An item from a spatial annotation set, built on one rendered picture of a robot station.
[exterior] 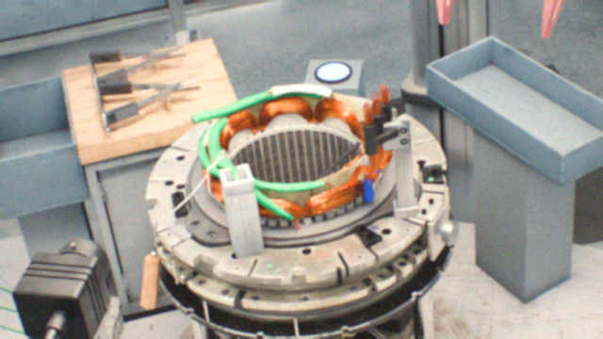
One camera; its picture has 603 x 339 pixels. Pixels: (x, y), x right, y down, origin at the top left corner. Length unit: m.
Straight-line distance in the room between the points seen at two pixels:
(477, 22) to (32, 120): 0.61
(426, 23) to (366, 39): 2.01
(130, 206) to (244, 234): 0.36
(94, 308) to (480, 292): 0.92
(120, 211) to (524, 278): 0.51
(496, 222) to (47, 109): 0.60
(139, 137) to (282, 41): 2.28
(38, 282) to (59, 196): 0.76
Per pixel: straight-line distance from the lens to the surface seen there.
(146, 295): 1.27
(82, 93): 1.54
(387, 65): 3.53
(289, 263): 1.17
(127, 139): 1.44
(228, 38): 3.76
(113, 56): 1.56
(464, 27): 1.65
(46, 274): 0.73
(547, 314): 1.56
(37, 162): 1.46
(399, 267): 1.20
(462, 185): 1.79
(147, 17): 3.68
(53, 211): 1.53
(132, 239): 1.54
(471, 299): 1.58
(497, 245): 1.56
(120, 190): 1.49
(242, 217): 1.15
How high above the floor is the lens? 1.85
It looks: 36 degrees down
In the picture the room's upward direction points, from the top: 7 degrees counter-clockwise
